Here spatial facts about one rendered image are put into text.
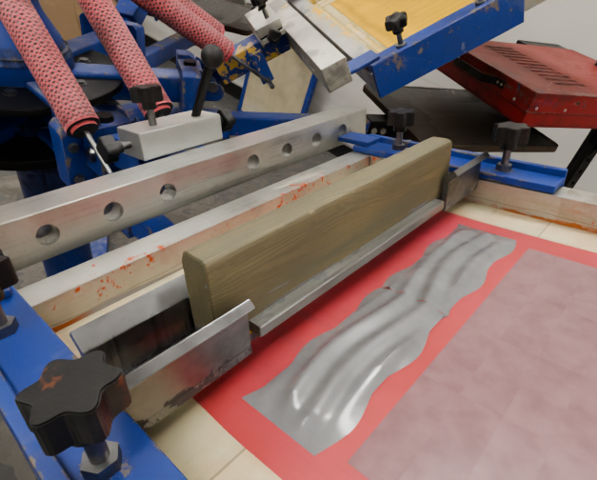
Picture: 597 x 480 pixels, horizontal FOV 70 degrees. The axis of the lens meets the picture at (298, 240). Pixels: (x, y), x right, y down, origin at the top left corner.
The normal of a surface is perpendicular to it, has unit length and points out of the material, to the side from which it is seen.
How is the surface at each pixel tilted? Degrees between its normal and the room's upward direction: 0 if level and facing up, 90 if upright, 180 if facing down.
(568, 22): 90
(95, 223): 74
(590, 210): 90
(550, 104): 90
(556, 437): 15
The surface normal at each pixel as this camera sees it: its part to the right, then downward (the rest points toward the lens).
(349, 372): 0.36, -0.63
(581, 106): 0.28, 0.66
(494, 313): -0.04, -0.88
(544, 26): -0.68, 0.38
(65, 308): 0.73, 0.30
